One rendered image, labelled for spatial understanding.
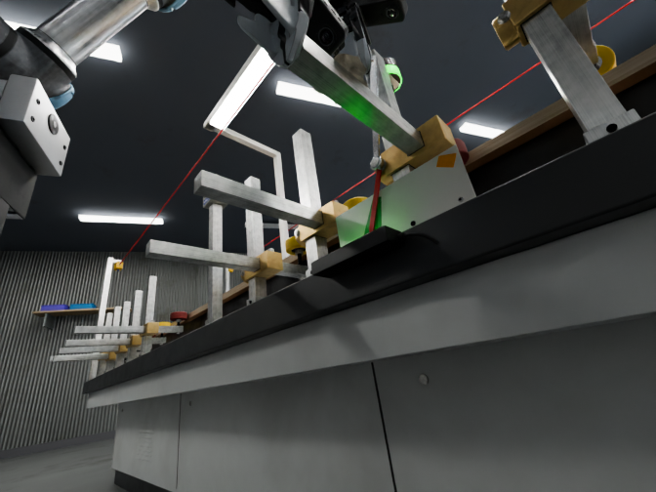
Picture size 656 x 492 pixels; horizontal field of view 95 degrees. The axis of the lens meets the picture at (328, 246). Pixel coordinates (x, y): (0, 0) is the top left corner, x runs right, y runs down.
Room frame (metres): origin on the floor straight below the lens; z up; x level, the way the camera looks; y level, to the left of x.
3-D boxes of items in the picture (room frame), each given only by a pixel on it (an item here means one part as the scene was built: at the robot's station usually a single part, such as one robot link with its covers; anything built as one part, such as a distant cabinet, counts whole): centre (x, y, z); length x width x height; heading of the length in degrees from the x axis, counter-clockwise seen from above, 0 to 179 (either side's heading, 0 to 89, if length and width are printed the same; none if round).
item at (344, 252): (0.46, -0.06, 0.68); 0.22 x 0.05 x 0.05; 47
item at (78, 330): (1.40, 0.96, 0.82); 0.44 x 0.03 x 0.04; 137
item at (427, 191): (0.46, -0.12, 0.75); 0.26 x 0.01 x 0.10; 47
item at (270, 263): (0.78, 0.19, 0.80); 0.14 x 0.06 x 0.05; 47
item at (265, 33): (0.21, 0.04, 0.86); 0.06 x 0.03 x 0.09; 137
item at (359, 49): (0.38, -0.10, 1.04); 0.06 x 0.03 x 0.09; 68
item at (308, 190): (0.63, 0.03, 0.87); 0.04 x 0.04 x 0.48; 47
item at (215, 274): (0.98, 0.40, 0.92); 0.05 x 0.05 x 0.45; 47
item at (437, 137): (0.44, -0.18, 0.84); 0.14 x 0.06 x 0.05; 47
